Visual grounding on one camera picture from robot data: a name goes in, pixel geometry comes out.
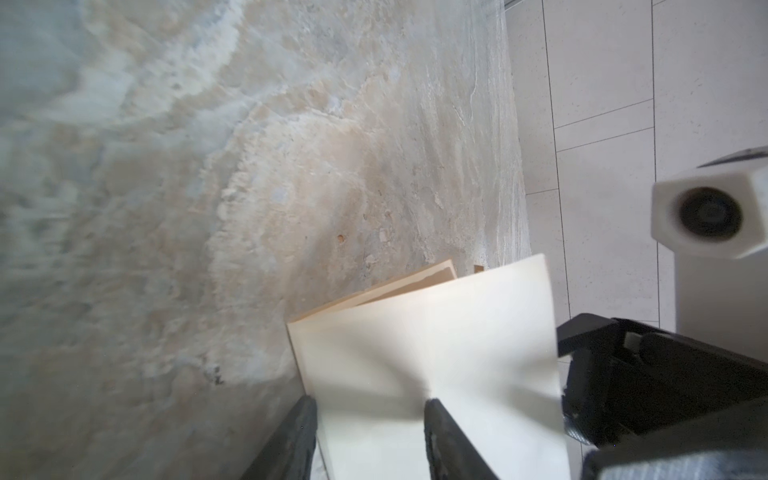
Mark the yellow manila envelope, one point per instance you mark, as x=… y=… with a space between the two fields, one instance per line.
x=424 y=278

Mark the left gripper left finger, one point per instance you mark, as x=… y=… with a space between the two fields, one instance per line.
x=288 y=454

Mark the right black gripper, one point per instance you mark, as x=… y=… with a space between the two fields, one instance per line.
x=668 y=408

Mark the cream letter paper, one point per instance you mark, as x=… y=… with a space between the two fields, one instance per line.
x=484 y=345

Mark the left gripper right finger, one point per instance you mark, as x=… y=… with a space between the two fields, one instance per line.
x=450 y=453

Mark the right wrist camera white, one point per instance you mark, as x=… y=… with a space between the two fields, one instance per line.
x=713 y=218

